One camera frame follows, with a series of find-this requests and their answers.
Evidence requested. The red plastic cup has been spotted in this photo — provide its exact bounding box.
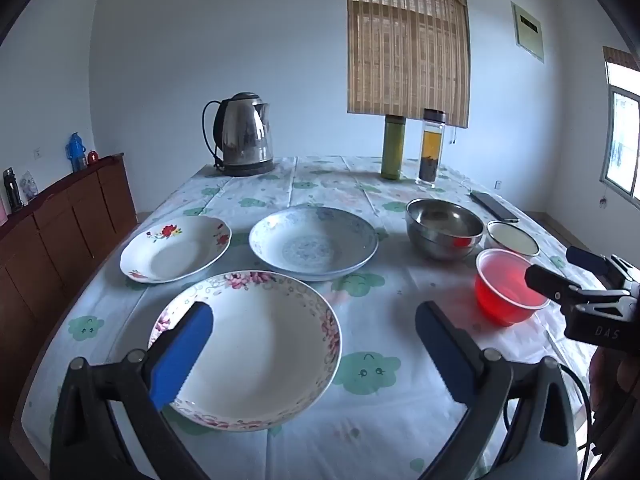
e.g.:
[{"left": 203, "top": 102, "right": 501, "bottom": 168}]
[{"left": 475, "top": 248, "right": 551, "bottom": 327}]

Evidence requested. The red flower white plate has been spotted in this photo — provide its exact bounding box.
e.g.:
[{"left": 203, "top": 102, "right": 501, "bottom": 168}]
[{"left": 120, "top": 216, "right": 233, "bottom": 285}]

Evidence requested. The black cable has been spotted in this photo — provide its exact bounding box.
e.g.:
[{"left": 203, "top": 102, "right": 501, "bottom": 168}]
[{"left": 560, "top": 365, "right": 597, "bottom": 480}]

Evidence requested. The white enamel bowl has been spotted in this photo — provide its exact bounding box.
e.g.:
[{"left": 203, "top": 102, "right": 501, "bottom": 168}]
[{"left": 485, "top": 221, "right": 541, "bottom": 261}]

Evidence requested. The brown wooden sideboard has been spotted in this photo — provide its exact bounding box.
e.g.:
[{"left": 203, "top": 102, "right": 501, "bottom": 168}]
[{"left": 0, "top": 152, "right": 138, "bottom": 411}]

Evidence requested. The black bottle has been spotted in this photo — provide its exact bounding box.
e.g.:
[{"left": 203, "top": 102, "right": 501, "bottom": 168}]
[{"left": 2, "top": 167, "right": 23, "bottom": 213}]

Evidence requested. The black kettle base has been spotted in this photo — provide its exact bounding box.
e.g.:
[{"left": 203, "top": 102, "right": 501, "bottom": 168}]
[{"left": 215, "top": 158, "right": 275, "bottom": 177}]

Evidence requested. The black smartphone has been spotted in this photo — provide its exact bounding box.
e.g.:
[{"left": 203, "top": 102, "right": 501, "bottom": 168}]
[{"left": 470, "top": 190, "right": 521, "bottom": 223}]

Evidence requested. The blue water bottle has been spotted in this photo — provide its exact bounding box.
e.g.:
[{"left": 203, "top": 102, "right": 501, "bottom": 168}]
[{"left": 65, "top": 132, "right": 88, "bottom": 172}]

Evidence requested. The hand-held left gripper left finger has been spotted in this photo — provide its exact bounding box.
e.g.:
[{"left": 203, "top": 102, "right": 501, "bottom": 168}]
[{"left": 50, "top": 301, "right": 214, "bottom": 480}]

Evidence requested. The stainless steel electric kettle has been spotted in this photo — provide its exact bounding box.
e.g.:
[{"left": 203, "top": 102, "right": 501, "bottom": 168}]
[{"left": 202, "top": 92, "right": 274, "bottom": 167}]

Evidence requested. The green cloud print tablecloth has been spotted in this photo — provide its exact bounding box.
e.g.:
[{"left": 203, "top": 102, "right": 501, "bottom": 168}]
[{"left": 20, "top": 155, "right": 601, "bottom": 480}]

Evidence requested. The small bamboo blind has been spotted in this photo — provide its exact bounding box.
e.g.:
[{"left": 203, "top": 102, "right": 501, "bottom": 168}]
[{"left": 603, "top": 46, "right": 640, "bottom": 72}]

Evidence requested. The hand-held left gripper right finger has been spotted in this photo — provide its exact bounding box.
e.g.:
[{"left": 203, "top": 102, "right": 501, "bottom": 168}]
[{"left": 415, "top": 301, "right": 591, "bottom": 480}]

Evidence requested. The glass tea bottle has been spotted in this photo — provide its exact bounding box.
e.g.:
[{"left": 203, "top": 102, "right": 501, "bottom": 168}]
[{"left": 416, "top": 108, "right": 446, "bottom": 187}]

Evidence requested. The bamboo window blind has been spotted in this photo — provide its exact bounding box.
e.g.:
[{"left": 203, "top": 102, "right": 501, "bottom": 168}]
[{"left": 346, "top": 0, "right": 471, "bottom": 128}]

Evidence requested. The green thermos bottle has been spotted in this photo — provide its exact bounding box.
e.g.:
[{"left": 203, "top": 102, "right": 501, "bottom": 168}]
[{"left": 381, "top": 115, "right": 404, "bottom": 181}]

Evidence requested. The stainless steel bowl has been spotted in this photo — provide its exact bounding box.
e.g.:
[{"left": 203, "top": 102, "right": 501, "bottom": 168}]
[{"left": 406, "top": 198, "right": 485, "bottom": 261}]

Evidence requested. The blue patterned plate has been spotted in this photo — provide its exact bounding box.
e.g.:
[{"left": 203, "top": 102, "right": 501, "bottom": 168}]
[{"left": 249, "top": 206, "right": 379, "bottom": 282}]

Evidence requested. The wall electrical panel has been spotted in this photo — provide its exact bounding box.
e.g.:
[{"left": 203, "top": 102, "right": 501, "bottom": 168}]
[{"left": 511, "top": 1, "right": 546, "bottom": 64}]

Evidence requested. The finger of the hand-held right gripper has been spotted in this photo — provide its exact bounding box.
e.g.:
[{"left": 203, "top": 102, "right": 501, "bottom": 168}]
[
  {"left": 566, "top": 245, "right": 623, "bottom": 281},
  {"left": 524, "top": 263, "right": 601, "bottom": 313}
]

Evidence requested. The pink floral rim plate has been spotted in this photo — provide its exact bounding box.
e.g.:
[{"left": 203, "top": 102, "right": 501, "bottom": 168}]
[{"left": 148, "top": 270, "right": 343, "bottom": 432}]

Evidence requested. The window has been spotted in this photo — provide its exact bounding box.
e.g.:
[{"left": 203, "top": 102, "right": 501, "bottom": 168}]
[{"left": 598, "top": 62, "right": 640, "bottom": 198}]

